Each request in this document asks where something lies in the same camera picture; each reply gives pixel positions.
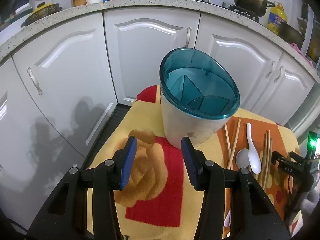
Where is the dark stock pot with lid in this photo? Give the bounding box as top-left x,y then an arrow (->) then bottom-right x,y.
227,0 -> 275,17

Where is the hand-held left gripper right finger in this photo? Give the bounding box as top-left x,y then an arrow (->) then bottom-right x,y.
181,137 -> 293,240

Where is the dark wok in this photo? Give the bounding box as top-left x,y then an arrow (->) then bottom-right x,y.
278,21 -> 306,47

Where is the yellow lid casserole pot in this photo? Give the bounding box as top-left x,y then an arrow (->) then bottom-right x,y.
21,2 -> 62,28

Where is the white cabinet door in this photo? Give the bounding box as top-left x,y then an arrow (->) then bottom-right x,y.
103,10 -> 202,107
255,52 -> 317,128
11,11 -> 119,159
0,56 -> 87,220
195,14 -> 284,125

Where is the yellow oil bottle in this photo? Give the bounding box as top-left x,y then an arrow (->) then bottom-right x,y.
266,1 -> 287,36

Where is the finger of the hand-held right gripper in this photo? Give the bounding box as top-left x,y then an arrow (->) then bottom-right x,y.
272,150 -> 304,180
289,151 -> 310,164

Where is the printed blanket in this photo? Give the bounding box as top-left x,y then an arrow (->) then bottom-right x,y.
86,85 -> 300,240

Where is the person's right forearm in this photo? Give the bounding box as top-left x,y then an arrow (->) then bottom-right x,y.
299,180 -> 320,214

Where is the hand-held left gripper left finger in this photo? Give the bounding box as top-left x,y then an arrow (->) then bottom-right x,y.
26,135 -> 138,240

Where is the white ceramic spoon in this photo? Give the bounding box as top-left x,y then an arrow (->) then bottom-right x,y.
246,122 -> 262,174

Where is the metal spoon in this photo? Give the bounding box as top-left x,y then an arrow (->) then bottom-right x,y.
236,148 -> 251,170

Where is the light bamboo chopstick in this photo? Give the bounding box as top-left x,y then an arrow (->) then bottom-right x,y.
262,129 -> 270,192
259,132 -> 268,188

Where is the floral utensil holder teal lid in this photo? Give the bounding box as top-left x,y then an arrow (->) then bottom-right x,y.
159,47 -> 241,147

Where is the pink cloth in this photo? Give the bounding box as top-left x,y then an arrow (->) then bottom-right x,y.
287,42 -> 316,68

